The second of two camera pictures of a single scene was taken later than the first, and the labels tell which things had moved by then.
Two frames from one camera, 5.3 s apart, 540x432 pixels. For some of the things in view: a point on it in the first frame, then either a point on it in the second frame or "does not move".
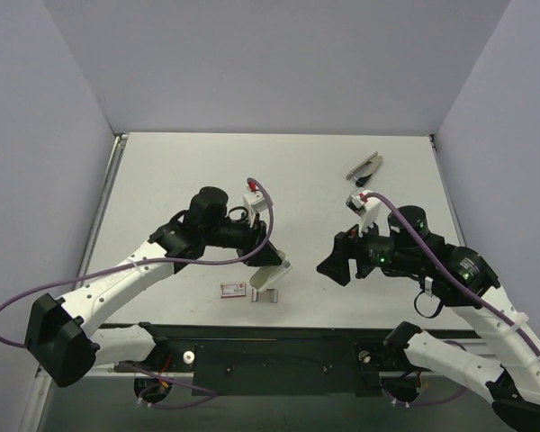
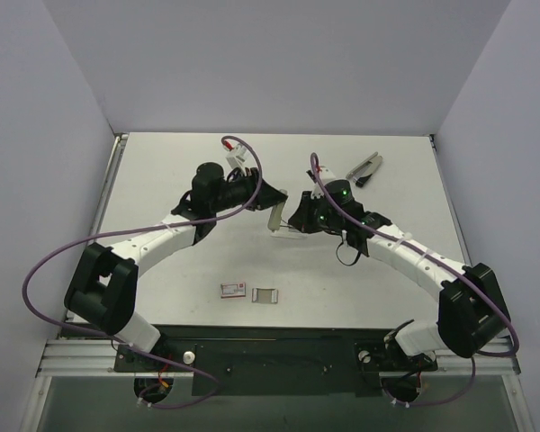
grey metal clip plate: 265,295 does not move
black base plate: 238,360 does not move
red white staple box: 229,290 does not move
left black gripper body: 258,246 → 258,193
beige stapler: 266,274 → 274,222
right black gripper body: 353,254 → 309,211
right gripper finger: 336,266 → 304,219
